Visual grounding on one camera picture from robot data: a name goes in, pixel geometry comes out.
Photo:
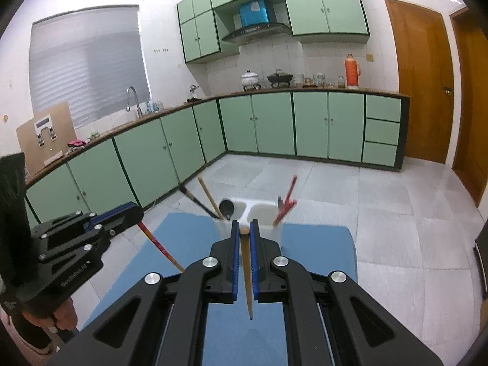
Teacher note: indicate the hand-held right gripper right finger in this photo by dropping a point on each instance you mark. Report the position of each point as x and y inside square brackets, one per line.
[254, 259]

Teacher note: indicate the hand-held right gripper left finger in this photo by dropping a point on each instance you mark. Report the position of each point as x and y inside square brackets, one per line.
[236, 259]

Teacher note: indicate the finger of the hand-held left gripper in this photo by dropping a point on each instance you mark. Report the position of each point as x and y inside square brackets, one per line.
[122, 221]
[114, 211]

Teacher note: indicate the white utensil holder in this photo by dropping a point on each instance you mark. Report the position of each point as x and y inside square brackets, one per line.
[259, 209]

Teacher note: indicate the black chopstick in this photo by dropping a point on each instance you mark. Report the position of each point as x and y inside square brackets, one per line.
[198, 203]

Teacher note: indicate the person's left forearm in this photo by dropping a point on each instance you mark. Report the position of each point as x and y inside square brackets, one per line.
[8, 322]

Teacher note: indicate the person's left hand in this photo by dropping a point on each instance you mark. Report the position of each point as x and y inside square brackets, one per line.
[66, 314]

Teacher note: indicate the black spoon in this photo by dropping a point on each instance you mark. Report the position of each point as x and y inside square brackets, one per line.
[226, 207]

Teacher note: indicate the long green base cabinet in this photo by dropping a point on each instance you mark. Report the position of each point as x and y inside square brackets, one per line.
[141, 164]

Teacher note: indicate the metal spoon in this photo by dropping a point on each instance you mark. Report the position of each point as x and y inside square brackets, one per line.
[280, 203]

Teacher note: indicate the blue mat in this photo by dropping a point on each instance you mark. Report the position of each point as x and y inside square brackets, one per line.
[320, 251]

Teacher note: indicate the pink cloth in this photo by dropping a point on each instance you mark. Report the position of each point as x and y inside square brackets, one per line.
[76, 143]

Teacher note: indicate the small green jar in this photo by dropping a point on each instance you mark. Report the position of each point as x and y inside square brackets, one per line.
[95, 134]

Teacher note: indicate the clear green bottle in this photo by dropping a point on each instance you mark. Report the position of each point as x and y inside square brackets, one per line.
[154, 106]

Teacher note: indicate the metal kitchen faucet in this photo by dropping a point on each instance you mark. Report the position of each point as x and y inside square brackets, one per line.
[131, 87]

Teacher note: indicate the green base cabinet with drawers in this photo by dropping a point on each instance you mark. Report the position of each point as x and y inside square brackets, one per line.
[274, 122]

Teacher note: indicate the white teapot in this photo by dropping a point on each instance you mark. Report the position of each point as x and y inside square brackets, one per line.
[194, 92]

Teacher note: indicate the grey window blind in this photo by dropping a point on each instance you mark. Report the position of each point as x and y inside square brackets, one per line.
[87, 64]

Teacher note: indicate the white cooking pot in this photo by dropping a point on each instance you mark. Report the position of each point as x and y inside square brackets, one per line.
[251, 79]

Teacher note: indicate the black wok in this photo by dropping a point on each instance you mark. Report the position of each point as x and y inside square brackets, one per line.
[279, 78]

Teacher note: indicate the glass jar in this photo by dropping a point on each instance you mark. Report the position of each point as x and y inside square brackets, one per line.
[318, 80]
[298, 80]
[341, 82]

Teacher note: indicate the brown kitchen countertop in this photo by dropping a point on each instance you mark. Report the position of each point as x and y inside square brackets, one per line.
[381, 91]

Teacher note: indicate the orange thermos flask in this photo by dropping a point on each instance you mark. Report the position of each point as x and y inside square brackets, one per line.
[352, 70]

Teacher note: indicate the black range hood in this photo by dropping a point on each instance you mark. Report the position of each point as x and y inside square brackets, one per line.
[255, 32]

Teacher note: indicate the dark furniture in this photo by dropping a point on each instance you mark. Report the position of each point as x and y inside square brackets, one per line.
[482, 259]

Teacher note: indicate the blue box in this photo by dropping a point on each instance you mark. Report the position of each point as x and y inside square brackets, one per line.
[253, 13]

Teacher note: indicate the plain wooden door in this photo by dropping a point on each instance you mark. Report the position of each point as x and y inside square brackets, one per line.
[472, 106]

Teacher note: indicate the tall green wall cabinet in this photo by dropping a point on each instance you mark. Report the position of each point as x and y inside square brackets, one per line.
[202, 34]

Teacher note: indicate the wide green wall cabinet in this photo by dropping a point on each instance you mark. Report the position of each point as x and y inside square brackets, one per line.
[328, 7]

